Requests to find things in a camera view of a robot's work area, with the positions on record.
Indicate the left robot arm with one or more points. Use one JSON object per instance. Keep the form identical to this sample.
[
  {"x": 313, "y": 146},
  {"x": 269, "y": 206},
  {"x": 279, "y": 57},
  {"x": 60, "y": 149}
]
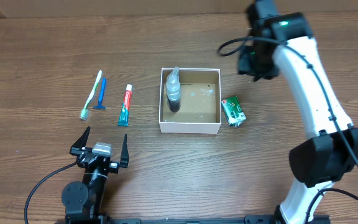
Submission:
[{"x": 83, "y": 199}]

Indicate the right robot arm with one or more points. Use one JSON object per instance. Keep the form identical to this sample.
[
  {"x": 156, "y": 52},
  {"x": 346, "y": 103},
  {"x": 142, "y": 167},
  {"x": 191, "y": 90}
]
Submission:
[{"x": 284, "y": 44}]

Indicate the green soap bar packet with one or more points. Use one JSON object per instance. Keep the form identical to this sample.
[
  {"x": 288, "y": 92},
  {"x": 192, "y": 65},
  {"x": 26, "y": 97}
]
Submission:
[{"x": 233, "y": 111}]

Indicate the clear bottle dark liquid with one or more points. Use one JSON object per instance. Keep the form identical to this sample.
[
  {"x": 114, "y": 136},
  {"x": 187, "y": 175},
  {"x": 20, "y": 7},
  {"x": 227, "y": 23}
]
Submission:
[{"x": 173, "y": 90}]

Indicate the red green toothpaste tube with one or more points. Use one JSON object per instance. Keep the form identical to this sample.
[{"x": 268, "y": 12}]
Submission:
[{"x": 124, "y": 114}]

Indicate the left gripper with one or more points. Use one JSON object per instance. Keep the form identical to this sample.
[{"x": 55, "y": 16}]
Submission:
[{"x": 78, "y": 148}]

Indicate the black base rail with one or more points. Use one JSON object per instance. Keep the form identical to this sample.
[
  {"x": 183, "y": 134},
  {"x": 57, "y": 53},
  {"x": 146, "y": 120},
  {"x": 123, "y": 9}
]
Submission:
[{"x": 248, "y": 219}]

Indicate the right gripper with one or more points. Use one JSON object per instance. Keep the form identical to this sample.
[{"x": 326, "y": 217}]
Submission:
[{"x": 248, "y": 69}]

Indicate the blue razor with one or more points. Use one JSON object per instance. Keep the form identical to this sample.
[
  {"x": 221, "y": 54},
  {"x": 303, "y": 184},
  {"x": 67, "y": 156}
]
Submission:
[{"x": 100, "y": 106}]

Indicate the white cardboard box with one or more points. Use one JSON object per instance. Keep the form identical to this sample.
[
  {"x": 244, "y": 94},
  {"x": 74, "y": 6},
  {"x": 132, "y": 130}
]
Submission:
[{"x": 200, "y": 102}]

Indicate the white green toothbrush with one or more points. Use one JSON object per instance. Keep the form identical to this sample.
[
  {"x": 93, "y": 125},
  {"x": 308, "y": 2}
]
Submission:
[{"x": 85, "y": 111}]

